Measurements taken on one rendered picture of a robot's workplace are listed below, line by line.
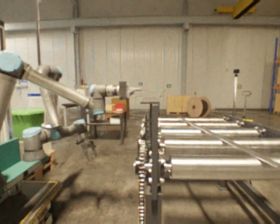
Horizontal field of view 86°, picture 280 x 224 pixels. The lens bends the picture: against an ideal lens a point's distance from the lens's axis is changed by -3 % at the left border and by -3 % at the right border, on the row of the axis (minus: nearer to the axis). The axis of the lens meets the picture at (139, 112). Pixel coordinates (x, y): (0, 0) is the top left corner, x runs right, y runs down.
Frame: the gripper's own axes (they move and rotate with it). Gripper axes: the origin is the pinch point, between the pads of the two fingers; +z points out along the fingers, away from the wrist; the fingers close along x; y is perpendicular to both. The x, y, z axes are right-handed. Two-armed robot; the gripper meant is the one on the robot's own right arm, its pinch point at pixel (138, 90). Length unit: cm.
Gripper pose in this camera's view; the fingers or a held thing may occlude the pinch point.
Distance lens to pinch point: 112.4
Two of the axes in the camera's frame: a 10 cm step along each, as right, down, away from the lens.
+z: 10.0, 0.1, -0.5
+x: 0.0, -9.9, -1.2
